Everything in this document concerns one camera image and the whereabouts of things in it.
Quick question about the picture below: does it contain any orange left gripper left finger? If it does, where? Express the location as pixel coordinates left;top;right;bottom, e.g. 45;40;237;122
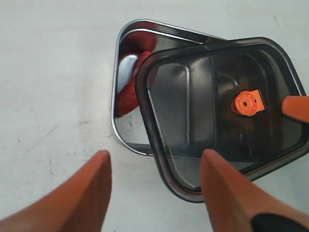
0;150;112;232

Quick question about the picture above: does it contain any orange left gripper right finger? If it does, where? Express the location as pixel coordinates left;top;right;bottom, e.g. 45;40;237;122
200;149;309;232

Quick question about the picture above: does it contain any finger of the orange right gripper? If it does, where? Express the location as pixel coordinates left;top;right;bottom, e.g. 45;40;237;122
281;96;309;124

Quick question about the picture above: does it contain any dark lid with orange seal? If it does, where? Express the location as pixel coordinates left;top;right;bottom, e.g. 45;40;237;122
135;37;309;203

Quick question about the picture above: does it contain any red toy sausage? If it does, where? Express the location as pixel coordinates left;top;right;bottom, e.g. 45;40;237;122
115;34;156;117

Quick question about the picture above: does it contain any steel two-compartment lunch box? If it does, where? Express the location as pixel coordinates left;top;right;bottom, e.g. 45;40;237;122
111;19;309;203

